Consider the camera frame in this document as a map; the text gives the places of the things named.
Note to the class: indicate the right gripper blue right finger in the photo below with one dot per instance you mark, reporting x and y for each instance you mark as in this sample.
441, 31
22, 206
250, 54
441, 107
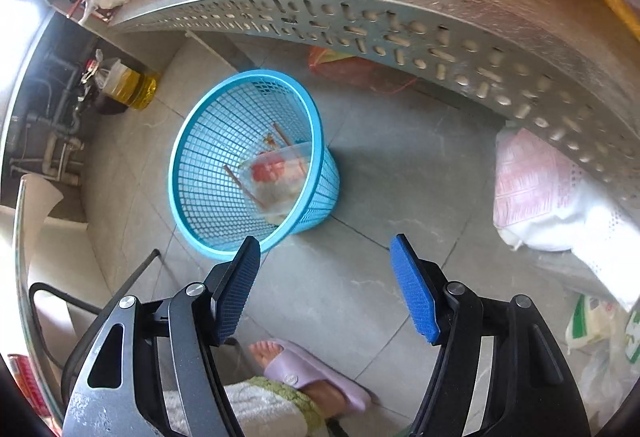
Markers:
415, 289

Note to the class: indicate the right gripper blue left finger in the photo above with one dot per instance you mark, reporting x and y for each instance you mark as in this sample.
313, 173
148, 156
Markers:
230, 284

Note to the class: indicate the trash in basket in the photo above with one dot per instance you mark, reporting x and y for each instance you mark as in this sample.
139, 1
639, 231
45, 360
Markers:
273, 178

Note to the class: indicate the purple slipper foot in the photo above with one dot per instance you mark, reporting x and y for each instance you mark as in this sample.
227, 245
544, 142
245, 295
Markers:
292, 366

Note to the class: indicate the blue mesh waste basket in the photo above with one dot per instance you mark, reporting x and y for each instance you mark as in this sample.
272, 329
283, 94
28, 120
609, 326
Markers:
226, 126

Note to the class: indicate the white woven sack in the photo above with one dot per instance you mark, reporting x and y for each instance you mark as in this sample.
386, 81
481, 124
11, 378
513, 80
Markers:
546, 202

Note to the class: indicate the green white food packet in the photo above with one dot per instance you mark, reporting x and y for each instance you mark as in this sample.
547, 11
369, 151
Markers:
594, 320

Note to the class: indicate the grey drain pipes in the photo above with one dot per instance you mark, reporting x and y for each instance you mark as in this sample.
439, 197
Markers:
62, 120

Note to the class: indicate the yellow cooking oil bottle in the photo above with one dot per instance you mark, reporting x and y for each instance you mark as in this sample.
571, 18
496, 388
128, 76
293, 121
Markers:
126, 85

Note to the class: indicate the red mesh bag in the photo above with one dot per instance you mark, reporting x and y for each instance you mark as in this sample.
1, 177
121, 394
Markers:
359, 72

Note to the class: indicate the perforated metal shelf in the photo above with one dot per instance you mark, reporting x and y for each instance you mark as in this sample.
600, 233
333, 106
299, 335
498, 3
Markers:
568, 70

